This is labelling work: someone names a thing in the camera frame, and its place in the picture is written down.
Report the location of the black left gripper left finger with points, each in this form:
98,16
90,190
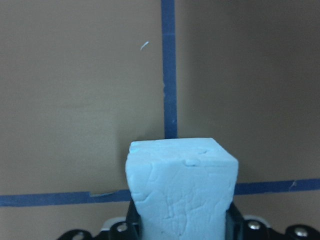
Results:
118,228

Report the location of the light blue block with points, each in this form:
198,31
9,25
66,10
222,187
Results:
181,188

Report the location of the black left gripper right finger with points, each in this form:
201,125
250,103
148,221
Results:
239,227

